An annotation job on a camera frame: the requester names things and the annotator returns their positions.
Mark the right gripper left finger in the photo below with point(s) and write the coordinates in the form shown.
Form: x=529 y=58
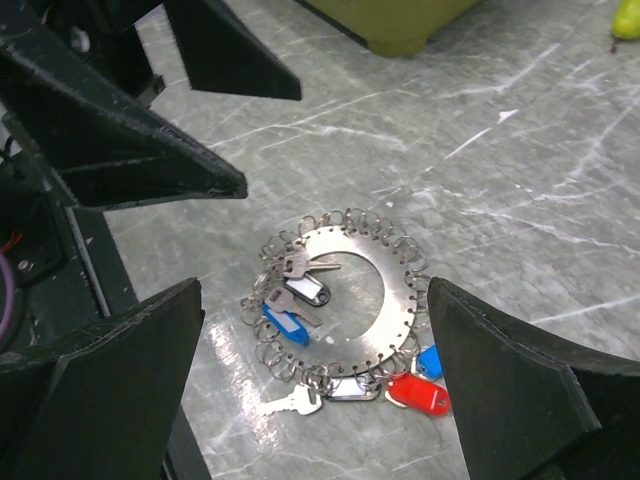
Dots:
x=100 y=401

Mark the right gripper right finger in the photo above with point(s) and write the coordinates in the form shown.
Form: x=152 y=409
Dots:
x=529 y=404

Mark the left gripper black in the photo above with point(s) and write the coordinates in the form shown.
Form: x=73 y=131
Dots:
x=78 y=101

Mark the metal disc with key rings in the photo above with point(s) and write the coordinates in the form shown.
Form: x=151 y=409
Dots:
x=372 y=322

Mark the black tag key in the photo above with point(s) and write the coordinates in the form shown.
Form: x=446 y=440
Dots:
x=298 y=278

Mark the light blue tag key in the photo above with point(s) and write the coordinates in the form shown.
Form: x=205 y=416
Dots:
x=427 y=364

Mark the red tag key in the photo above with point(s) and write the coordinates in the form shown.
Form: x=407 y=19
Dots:
x=410 y=391

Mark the white tag key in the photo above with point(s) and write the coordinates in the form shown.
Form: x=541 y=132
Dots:
x=305 y=400

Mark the olive green plastic bin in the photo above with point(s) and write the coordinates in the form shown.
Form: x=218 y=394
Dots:
x=391 y=28

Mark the green pear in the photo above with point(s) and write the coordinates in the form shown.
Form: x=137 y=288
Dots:
x=625 y=26

